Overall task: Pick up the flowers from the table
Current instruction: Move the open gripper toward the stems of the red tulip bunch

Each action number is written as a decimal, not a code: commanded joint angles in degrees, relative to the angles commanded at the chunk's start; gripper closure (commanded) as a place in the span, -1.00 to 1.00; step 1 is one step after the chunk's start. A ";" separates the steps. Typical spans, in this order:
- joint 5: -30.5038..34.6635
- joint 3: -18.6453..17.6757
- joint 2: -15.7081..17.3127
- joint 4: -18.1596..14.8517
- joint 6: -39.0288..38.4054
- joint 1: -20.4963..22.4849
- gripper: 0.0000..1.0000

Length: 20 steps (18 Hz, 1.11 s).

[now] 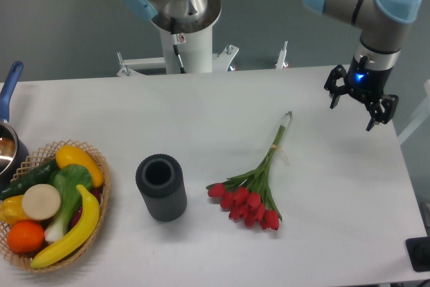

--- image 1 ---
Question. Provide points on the green cucumber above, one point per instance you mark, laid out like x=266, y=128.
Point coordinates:
x=38, y=175

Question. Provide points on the white table clamp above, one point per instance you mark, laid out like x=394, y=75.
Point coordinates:
x=222, y=62
x=281, y=62
x=140, y=66

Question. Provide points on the black device at edge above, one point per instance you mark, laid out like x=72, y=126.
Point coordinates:
x=418, y=252

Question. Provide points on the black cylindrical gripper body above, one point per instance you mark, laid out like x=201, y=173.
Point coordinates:
x=368, y=73

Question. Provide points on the dark red fruit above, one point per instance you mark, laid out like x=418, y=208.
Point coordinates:
x=95, y=192

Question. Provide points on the green bok choy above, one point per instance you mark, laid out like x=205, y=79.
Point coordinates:
x=65, y=182

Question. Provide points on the woven wicker basket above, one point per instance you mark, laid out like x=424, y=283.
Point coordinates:
x=40, y=157

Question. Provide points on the dark grey ribbed vase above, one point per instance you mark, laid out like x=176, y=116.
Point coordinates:
x=159, y=179

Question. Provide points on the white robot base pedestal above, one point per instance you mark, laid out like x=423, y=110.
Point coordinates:
x=185, y=28

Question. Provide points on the orange fruit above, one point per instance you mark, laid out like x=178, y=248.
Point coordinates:
x=25, y=237

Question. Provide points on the red tulip bouquet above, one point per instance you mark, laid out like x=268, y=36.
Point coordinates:
x=247, y=197

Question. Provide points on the right white table clamp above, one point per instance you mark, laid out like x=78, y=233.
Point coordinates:
x=281, y=62

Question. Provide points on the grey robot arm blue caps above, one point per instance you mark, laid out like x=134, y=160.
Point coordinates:
x=384, y=26

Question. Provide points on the round beige disc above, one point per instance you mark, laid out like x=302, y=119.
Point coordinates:
x=41, y=202

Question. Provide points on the left white table clamp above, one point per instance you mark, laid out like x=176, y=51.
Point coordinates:
x=140, y=66

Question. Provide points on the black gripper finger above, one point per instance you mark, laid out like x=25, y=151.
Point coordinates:
x=336, y=84
x=382, y=110

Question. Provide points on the yellow bell pepper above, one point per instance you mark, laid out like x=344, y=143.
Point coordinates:
x=12, y=211

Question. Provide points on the yellow banana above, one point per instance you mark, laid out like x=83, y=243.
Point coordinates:
x=75, y=237

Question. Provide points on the middle white table clamp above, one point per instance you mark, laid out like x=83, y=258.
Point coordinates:
x=222, y=62

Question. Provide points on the blue handled saucepan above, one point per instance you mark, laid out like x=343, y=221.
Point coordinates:
x=13, y=150

